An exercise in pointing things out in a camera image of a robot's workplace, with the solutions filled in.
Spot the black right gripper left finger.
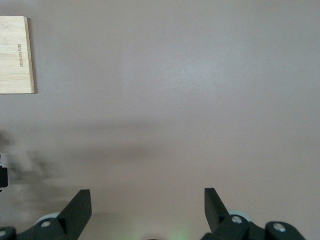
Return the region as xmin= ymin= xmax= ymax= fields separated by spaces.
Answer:
xmin=18 ymin=189 xmax=93 ymax=240

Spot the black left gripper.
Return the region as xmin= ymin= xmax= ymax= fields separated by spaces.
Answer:
xmin=0 ymin=166 xmax=9 ymax=188

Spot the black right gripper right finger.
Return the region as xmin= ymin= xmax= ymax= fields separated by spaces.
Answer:
xmin=201 ymin=187 xmax=261 ymax=240

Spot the bamboo cutting board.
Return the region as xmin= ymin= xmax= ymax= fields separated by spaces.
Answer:
xmin=0 ymin=16 xmax=37 ymax=95

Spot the brown table mat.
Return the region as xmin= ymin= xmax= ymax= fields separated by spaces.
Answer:
xmin=0 ymin=0 xmax=320 ymax=240

